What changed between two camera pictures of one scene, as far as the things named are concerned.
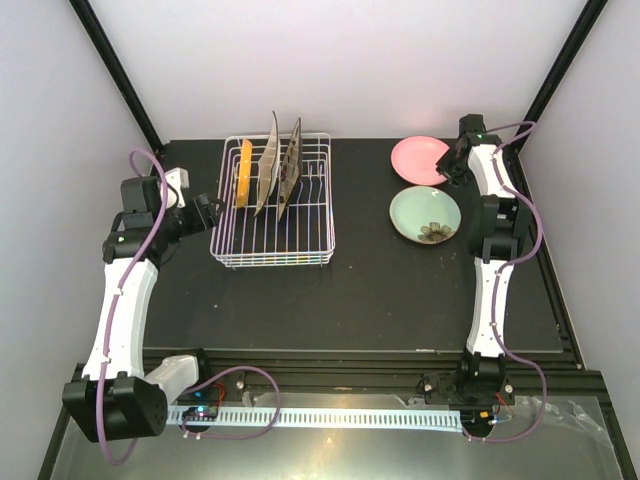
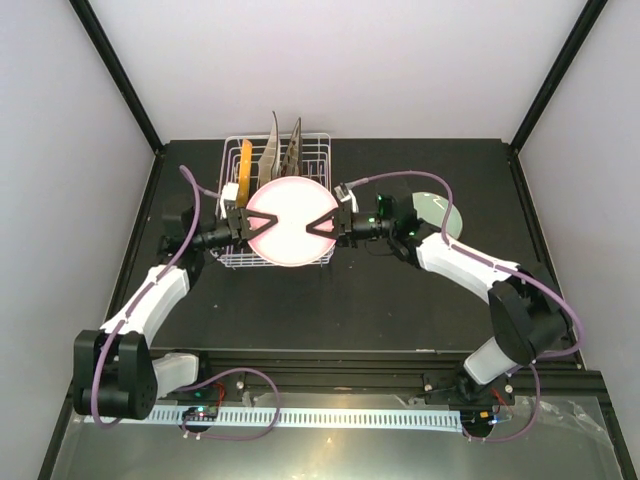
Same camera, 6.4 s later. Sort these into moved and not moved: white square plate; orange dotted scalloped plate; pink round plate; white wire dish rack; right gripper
Moved: pink round plate; right gripper
Not moved: white wire dish rack; white square plate; orange dotted scalloped plate
